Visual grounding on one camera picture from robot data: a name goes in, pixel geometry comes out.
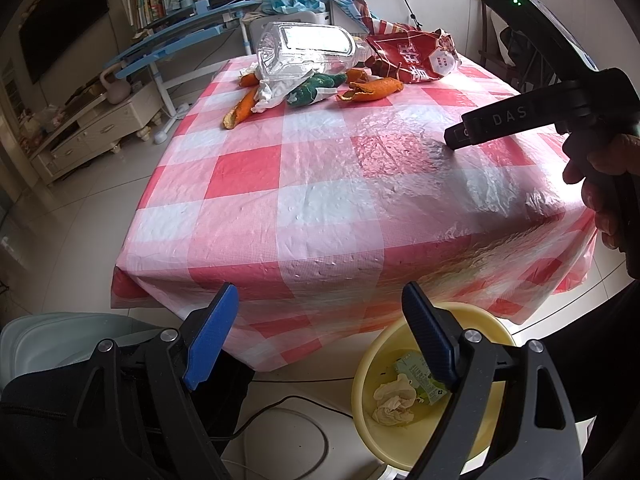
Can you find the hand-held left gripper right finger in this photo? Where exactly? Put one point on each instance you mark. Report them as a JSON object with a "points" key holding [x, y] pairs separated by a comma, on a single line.
{"points": [[430, 340]]}

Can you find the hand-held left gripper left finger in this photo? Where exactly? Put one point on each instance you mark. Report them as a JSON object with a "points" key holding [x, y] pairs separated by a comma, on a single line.
{"points": [[210, 340]]}

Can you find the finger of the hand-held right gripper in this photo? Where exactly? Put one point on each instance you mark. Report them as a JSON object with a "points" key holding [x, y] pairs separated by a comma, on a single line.
{"points": [[500, 122]]}

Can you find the green carton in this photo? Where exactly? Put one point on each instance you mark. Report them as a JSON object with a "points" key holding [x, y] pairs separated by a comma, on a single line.
{"points": [[412, 367]]}

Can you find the tissue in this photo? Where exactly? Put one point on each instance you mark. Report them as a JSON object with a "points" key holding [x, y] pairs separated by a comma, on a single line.
{"points": [[395, 402]]}

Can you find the yellow plastic basin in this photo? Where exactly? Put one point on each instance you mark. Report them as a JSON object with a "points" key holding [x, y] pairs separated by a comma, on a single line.
{"points": [[400, 440]]}

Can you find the red snack bag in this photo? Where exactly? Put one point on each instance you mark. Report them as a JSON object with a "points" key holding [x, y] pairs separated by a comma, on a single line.
{"points": [[410, 55]]}

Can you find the clear plastic bottle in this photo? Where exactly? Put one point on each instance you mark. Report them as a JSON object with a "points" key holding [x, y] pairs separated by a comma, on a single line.
{"points": [[310, 52]]}

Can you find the long orange peel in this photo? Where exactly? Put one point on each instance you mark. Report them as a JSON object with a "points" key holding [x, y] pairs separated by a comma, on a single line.
{"points": [[240, 110]]}

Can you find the white plastic bag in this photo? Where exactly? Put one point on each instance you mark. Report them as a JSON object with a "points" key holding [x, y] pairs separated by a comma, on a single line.
{"points": [[267, 95]]}

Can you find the person's right hand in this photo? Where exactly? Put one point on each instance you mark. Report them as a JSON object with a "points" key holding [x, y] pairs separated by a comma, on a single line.
{"points": [[617, 170]]}

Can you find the wooden chair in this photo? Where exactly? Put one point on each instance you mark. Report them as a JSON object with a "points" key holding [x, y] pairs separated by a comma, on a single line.
{"points": [[487, 55]]}

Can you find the light green chair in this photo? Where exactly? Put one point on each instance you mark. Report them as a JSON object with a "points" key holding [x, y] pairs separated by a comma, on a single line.
{"points": [[60, 345]]}

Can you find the red white checkered tablecloth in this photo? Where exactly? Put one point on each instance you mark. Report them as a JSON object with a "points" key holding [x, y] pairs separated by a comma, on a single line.
{"points": [[320, 200]]}

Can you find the person's black trouser leg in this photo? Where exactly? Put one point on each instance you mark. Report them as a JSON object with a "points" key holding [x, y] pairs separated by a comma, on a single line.
{"points": [[30, 420]]}

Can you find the white plastic stool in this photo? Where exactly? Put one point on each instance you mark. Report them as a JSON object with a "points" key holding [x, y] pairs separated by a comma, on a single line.
{"points": [[300, 16]]}

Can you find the cream television cabinet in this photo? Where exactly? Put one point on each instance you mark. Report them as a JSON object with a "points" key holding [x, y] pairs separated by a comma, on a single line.
{"points": [[100, 125]]}

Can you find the pink kettlebell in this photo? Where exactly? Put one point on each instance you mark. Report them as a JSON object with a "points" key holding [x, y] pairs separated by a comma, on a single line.
{"points": [[117, 91]]}

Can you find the pile of plastic bags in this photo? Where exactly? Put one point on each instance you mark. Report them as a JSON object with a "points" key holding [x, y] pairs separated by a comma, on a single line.
{"points": [[42, 117]]}

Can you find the blue study desk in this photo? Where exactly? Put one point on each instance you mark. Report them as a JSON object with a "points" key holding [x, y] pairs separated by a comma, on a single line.
{"points": [[165, 40]]}

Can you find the row of books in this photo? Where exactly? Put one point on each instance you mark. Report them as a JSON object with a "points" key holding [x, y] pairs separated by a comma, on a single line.
{"points": [[145, 5]]}

